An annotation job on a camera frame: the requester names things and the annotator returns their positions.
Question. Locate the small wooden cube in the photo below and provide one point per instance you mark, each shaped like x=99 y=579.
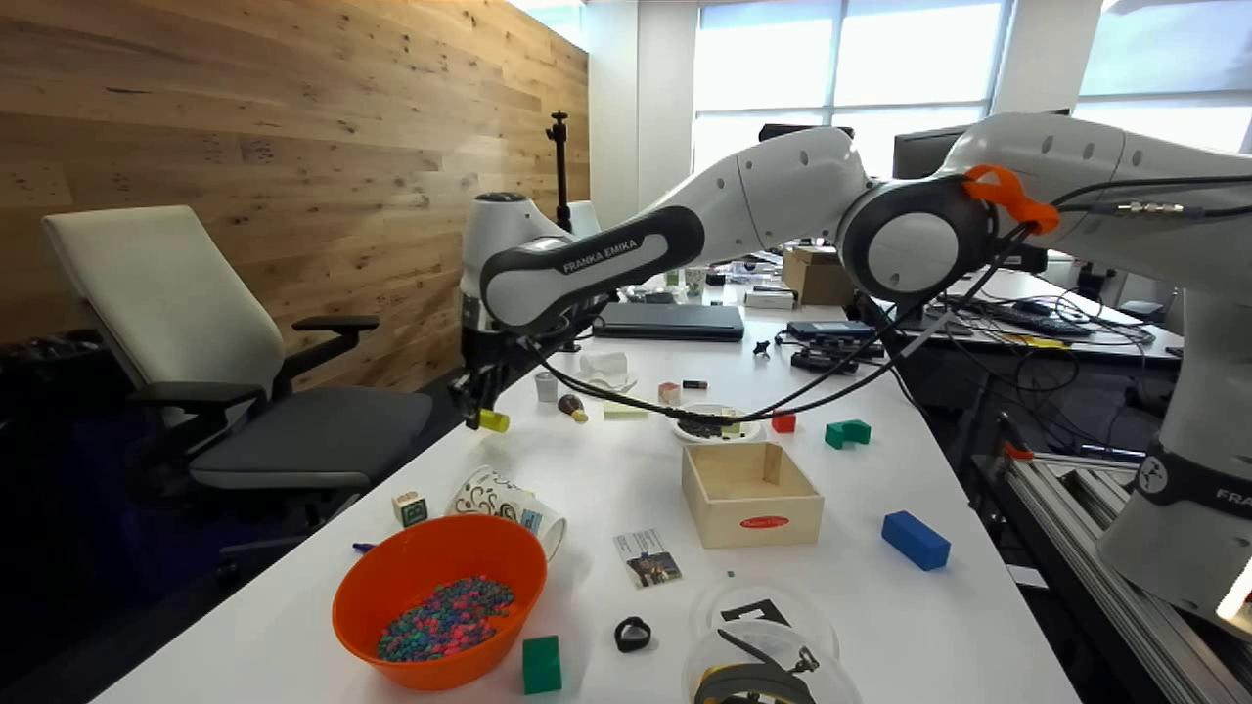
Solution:
x=413 y=512

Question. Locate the orange bowl with beads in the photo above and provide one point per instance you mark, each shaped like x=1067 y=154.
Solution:
x=441 y=604

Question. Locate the clear lid with tape roll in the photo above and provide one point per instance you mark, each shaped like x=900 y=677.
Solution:
x=763 y=642

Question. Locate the green cube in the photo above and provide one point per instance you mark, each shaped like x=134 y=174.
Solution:
x=541 y=667

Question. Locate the blue block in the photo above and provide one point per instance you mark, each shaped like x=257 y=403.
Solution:
x=918 y=540

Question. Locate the small round pink object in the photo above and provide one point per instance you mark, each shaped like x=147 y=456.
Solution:
x=672 y=394

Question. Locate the brown small object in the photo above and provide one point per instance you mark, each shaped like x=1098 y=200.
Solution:
x=574 y=409

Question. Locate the black tripod pole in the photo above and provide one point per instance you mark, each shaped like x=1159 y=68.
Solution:
x=557 y=136

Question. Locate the red cube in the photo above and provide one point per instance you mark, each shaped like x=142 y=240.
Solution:
x=782 y=424

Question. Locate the wooden box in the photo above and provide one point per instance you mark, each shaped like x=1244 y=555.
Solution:
x=749 y=493

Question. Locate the metal rail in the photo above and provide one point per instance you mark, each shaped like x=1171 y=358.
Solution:
x=1171 y=579

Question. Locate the pale yellow block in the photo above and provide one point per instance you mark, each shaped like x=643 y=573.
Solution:
x=623 y=413

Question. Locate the wooden crate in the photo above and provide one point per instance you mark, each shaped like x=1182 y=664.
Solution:
x=815 y=274

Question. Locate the small printed card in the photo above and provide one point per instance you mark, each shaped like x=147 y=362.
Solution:
x=648 y=557

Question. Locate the crumpled white plastic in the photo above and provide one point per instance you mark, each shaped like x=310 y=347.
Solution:
x=603 y=368

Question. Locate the patterned mug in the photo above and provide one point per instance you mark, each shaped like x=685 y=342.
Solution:
x=486 y=493

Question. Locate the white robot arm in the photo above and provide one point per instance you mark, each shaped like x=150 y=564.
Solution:
x=1019 y=178

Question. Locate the white office chair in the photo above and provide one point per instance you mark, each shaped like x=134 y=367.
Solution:
x=192 y=340

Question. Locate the white plate with food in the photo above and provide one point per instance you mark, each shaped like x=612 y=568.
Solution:
x=715 y=428

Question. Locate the black device on table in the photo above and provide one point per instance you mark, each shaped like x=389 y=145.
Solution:
x=831 y=347

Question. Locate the small white cup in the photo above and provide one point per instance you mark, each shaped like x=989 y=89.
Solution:
x=546 y=389

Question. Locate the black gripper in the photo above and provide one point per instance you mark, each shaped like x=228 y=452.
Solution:
x=486 y=368

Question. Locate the green arch block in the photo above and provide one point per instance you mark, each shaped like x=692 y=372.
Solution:
x=845 y=433

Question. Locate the closed laptop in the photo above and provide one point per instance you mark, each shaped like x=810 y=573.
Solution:
x=672 y=321

